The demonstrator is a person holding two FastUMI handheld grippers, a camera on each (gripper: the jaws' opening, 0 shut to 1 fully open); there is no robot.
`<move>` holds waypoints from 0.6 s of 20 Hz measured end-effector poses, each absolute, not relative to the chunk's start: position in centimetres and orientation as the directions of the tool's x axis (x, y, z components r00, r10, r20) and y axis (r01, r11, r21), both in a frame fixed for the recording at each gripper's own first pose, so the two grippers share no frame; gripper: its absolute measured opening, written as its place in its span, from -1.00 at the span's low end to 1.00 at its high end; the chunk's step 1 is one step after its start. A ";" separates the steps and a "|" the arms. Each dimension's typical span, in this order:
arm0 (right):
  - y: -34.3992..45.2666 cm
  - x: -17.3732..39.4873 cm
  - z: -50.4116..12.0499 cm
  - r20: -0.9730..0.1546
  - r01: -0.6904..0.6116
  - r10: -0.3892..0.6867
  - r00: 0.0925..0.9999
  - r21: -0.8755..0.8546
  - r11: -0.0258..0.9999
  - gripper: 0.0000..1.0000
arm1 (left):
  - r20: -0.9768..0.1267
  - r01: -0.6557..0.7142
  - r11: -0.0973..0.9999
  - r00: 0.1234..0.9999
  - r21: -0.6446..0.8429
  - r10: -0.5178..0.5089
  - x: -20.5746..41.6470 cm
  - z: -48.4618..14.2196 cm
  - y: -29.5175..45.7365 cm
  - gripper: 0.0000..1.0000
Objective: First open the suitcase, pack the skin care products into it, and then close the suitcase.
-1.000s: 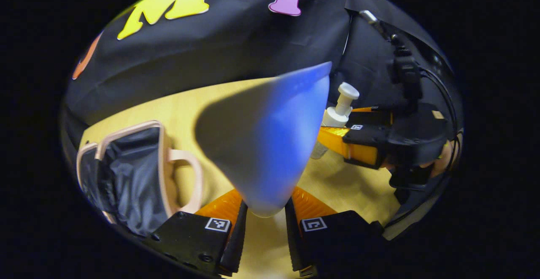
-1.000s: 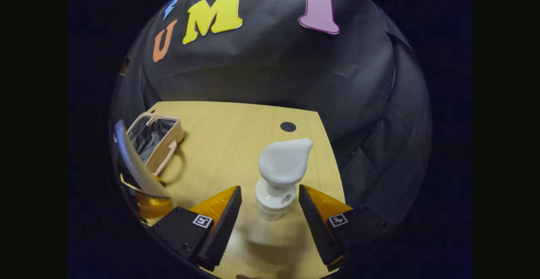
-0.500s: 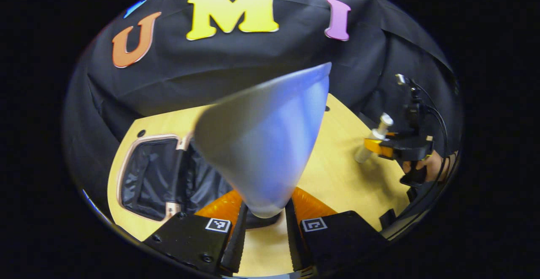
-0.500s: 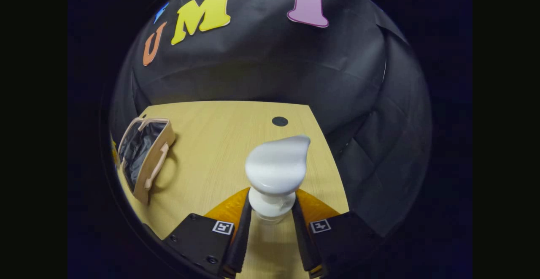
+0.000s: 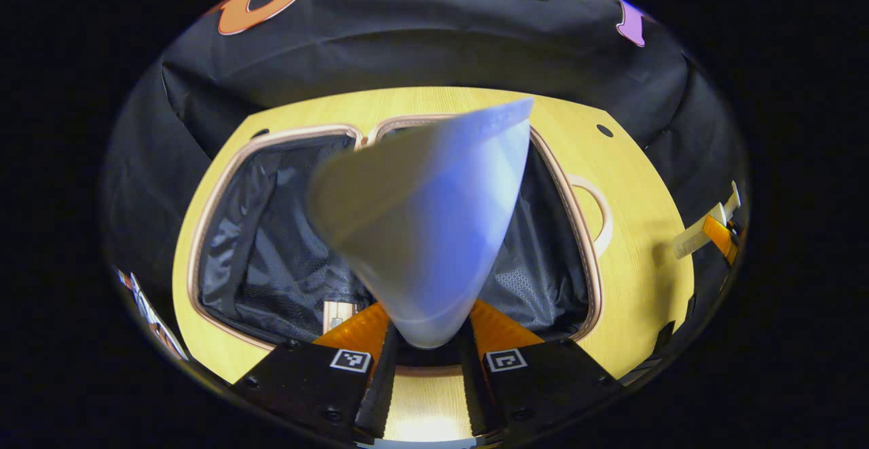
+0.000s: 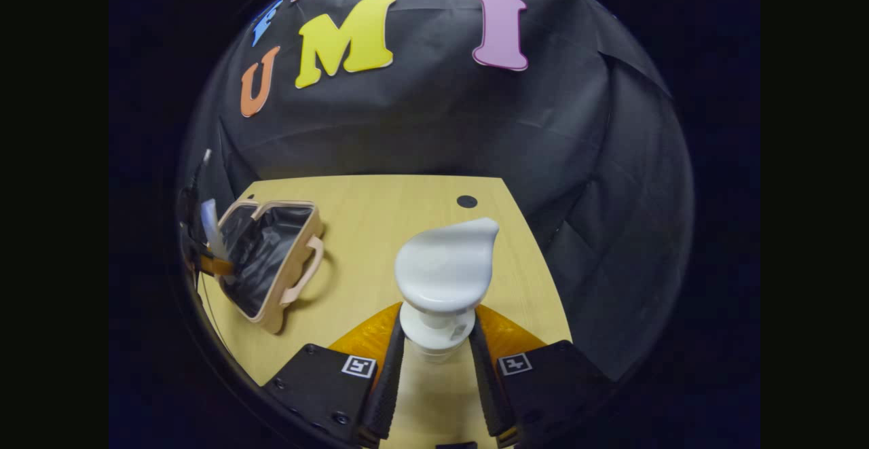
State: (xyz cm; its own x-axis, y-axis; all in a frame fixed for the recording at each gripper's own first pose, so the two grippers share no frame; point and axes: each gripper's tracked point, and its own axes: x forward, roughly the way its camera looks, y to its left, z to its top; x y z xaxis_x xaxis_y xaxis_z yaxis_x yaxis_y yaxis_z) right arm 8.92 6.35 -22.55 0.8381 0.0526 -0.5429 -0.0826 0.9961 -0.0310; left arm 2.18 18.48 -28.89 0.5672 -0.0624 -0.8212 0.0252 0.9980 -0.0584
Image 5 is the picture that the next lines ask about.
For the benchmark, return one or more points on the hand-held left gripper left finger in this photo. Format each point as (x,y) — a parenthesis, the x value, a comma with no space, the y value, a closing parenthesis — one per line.
(380,388)

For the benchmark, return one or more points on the white pump bottle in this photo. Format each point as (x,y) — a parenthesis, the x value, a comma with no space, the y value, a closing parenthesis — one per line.
(692,240)

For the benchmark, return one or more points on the black backdrop cloth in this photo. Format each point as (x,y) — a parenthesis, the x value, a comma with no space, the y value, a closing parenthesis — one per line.
(407,41)

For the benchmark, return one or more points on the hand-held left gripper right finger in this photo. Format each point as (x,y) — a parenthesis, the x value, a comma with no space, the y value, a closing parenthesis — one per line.
(478,388)

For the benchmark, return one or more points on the pink suitcase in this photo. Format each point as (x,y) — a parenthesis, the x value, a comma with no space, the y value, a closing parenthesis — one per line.
(271,252)

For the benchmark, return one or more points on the white squeeze tube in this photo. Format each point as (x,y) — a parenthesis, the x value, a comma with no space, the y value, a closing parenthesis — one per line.
(421,231)

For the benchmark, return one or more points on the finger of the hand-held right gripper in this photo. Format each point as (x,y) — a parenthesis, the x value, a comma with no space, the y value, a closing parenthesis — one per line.
(719,235)

